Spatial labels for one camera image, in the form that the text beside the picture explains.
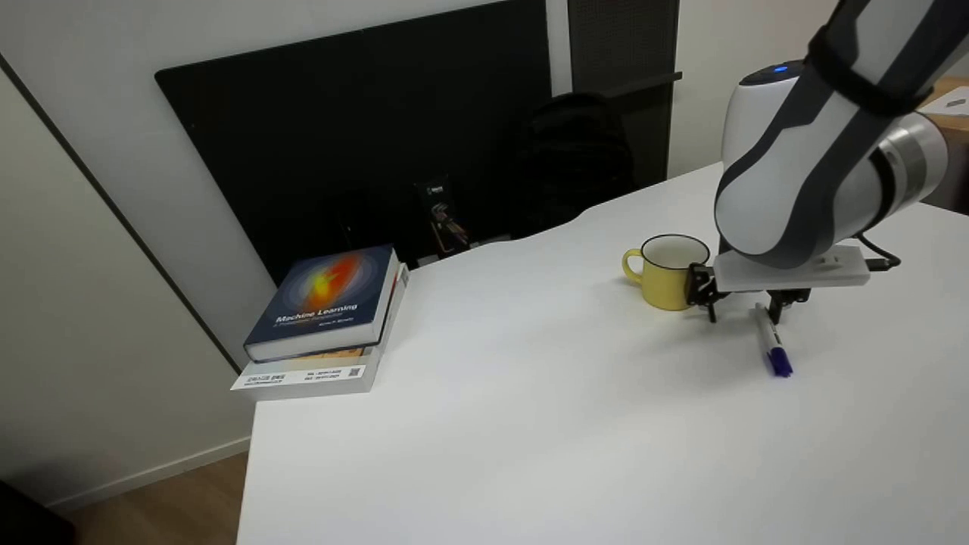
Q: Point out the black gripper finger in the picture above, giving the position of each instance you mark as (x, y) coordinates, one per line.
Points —
(782, 302)
(703, 285)

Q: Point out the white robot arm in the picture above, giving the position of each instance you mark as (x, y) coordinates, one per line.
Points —
(807, 154)

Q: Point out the yellow enamel mug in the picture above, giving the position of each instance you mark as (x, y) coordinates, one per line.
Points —
(668, 282)

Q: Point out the blue capped white marker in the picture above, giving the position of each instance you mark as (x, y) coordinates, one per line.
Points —
(777, 349)

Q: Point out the black office chair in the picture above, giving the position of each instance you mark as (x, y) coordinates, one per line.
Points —
(572, 162)

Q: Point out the tall dark grey panel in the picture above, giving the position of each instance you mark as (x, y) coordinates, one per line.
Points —
(624, 70)

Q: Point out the brown cardboard box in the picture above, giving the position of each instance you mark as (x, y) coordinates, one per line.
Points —
(952, 100)

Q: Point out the dark blue hardcover book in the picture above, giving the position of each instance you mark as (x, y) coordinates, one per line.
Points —
(321, 298)

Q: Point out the large black flat board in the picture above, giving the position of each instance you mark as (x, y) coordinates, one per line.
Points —
(335, 140)

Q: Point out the stack of books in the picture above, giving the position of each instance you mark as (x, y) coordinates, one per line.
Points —
(314, 376)

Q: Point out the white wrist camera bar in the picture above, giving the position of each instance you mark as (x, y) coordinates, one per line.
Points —
(797, 276)

